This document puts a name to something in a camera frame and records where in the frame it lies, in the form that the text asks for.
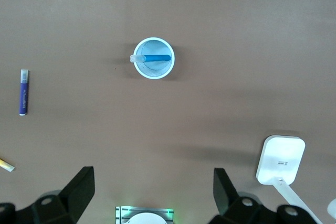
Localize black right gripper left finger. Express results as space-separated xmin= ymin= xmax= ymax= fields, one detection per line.
xmin=15 ymin=166 xmax=95 ymax=224

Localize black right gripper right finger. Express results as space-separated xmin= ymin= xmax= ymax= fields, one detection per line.
xmin=213 ymin=167 xmax=279 ymax=224

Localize blue marker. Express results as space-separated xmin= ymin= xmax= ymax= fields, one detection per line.
xmin=130 ymin=54 xmax=172 ymax=63

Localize white rectangular stand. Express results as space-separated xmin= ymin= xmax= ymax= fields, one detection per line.
xmin=255 ymin=135 xmax=324 ymax=224

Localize yellow marker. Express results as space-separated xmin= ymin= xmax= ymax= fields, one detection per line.
xmin=0 ymin=157 xmax=16 ymax=173

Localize brown table cover sheet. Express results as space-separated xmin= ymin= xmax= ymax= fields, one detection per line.
xmin=0 ymin=0 xmax=336 ymax=224

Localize white round object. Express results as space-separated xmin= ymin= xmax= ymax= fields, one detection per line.
xmin=327 ymin=198 xmax=336 ymax=220

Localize purple marker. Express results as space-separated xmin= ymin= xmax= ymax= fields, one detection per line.
xmin=18 ymin=69 xmax=30 ymax=116

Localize translucent blue plastic cup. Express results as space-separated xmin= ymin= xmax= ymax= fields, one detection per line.
xmin=132 ymin=37 xmax=176 ymax=80

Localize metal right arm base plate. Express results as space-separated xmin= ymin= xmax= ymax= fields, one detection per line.
xmin=115 ymin=206 xmax=175 ymax=224

